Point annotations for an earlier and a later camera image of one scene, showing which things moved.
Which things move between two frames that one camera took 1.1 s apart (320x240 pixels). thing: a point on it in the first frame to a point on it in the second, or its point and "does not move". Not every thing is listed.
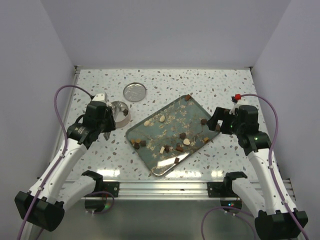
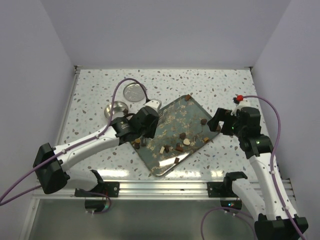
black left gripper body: [107, 124] to [148, 132]
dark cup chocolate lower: [167, 148] does not move
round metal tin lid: [134, 92] does not move
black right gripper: [221, 114] does not move
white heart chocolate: [186, 141] does not move
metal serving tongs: [115, 107] to [143, 140]
